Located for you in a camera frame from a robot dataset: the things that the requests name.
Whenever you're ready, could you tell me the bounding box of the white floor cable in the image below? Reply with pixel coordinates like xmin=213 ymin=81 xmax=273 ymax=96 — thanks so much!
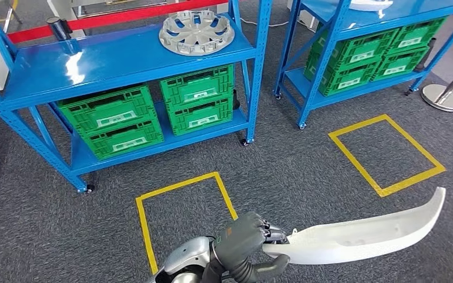
xmin=240 ymin=17 xmax=290 ymax=28

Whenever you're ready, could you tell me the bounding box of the chrome stanchion post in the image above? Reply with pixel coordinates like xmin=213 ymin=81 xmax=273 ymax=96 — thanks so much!
xmin=422 ymin=56 xmax=453 ymax=113

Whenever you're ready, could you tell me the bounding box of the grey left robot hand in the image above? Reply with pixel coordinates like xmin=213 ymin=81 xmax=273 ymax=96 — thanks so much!
xmin=212 ymin=212 xmax=291 ymax=283

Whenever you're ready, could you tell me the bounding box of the blue metal shelf rack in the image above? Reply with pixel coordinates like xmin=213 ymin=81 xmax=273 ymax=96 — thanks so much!
xmin=0 ymin=0 xmax=274 ymax=194
xmin=273 ymin=0 xmax=453 ymax=130

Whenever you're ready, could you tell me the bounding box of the grey wheel hubcap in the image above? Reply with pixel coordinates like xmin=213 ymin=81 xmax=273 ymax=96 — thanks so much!
xmin=159 ymin=9 xmax=236 ymax=57

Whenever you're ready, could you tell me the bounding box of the white curved plastic car part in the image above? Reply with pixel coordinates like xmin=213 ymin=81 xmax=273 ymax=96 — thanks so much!
xmin=262 ymin=186 xmax=447 ymax=265
xmin=348 ymin=0 xmax=394 ymax=18

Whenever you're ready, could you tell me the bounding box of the yellow floor tape square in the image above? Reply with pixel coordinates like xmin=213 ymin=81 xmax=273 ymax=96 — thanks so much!
xmin=328 ymin=114 xmax=447 ymax=198

